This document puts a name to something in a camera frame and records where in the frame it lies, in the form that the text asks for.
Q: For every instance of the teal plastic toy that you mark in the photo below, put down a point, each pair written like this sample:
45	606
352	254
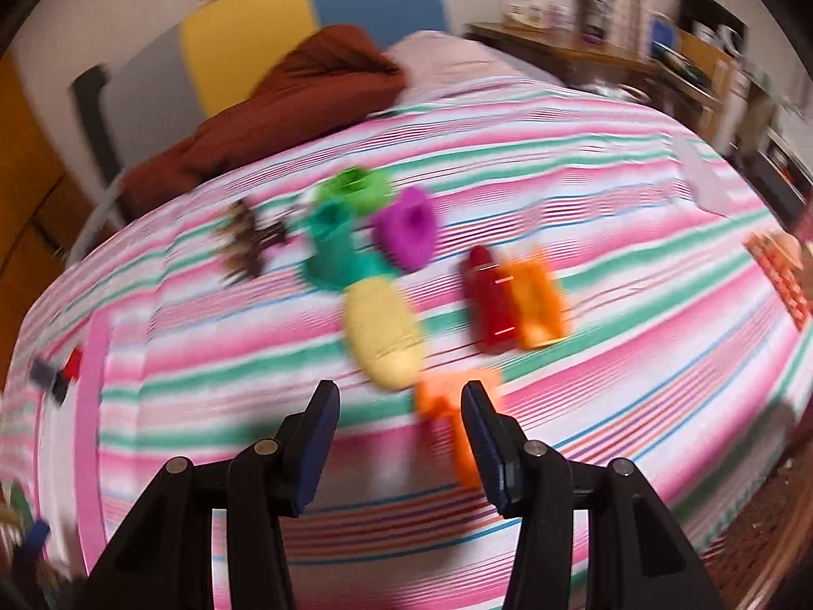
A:
330	248

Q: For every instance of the green round plastic container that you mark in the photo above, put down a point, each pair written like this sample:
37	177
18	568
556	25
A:
355	189

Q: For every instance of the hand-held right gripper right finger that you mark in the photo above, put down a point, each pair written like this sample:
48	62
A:
486	451

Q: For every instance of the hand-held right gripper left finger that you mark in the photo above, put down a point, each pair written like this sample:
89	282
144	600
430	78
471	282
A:
316	448

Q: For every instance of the translucent white plastic sheet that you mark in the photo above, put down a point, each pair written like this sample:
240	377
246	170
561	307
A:
705	171

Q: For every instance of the white box with label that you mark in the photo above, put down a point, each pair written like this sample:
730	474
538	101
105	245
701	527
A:
524	0

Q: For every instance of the purple round brush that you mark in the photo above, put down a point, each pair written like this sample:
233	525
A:
406	229

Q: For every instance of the brown quilt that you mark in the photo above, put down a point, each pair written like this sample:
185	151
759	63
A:
305	95

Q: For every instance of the orange patterned pack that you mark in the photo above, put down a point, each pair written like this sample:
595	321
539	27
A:
784	279

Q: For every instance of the pink green striped blanket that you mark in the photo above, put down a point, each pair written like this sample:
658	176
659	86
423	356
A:
603	216

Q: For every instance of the yellow oval sponge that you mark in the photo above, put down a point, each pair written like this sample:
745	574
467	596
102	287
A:
384	330

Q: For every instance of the pale pink pillow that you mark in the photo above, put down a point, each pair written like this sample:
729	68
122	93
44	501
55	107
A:
457	63

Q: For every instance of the brown hair claw clip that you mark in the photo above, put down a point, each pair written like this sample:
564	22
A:
248	241

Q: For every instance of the orange rectangular box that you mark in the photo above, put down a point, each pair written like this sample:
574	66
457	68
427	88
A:
540	298

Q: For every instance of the orange plastic toy piece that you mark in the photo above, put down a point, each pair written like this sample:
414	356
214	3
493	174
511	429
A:
441	397

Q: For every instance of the red glass bottle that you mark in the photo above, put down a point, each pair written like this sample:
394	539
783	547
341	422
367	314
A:
492	295

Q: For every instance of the wooden desk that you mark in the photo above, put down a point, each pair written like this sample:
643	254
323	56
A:
571	47

